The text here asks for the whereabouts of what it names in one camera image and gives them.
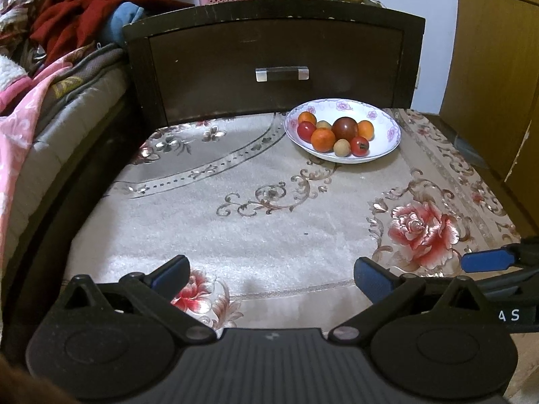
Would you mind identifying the white fleece blanket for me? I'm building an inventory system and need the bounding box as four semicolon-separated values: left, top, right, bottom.
0;55;31;92

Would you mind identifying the red garment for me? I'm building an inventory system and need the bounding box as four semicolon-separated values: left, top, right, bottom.
30;0;194;55

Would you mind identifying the brown floral quilt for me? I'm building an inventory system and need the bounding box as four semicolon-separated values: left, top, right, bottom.
0;0;51;51

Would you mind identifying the silver drawer handle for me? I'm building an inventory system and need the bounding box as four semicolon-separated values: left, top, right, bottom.
255;66;309;82

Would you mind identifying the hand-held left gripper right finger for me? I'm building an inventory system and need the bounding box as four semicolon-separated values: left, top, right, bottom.
327;256;491;343

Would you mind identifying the dark red plum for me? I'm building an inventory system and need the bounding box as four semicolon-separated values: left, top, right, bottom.
332;116;360;141

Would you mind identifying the grey mattress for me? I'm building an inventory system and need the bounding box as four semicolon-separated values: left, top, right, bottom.
0;44;139;287

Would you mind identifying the white floral plate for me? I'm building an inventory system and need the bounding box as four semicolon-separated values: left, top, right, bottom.
283;99;402;163

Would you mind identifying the dark bed frame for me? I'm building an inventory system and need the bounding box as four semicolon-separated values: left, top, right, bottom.
0;88;146;346

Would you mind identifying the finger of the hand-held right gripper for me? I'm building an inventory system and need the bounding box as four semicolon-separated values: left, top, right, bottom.
460;238;539;273

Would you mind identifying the wooden wardrobe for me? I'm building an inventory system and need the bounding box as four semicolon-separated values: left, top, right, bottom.
438;0;539;236

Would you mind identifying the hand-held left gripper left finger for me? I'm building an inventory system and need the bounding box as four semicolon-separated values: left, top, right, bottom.
61;255;216;342

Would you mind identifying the pink blanket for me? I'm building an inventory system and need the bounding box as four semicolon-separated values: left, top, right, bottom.
0;46;91;287

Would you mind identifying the blue cloth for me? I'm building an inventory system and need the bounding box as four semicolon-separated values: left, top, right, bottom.
101;2;146;45

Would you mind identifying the beige floral rug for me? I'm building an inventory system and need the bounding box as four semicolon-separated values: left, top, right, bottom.
63;107;523;333

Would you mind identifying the dark wooden nightstand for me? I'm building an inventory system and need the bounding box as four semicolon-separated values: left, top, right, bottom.
122;0;427;127

